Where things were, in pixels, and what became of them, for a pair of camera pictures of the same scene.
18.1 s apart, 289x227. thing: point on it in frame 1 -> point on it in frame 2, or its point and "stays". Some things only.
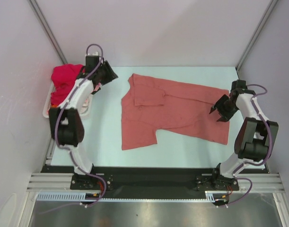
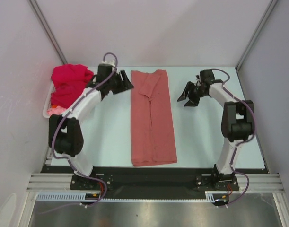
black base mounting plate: [153, 182] stays
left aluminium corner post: [36, 8] stays
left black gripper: [111, 75] -> [124, 85]
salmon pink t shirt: [148, 104] -> [153, 140]
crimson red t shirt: [64, 77] stays
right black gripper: [226, 116] -> [188, 87]
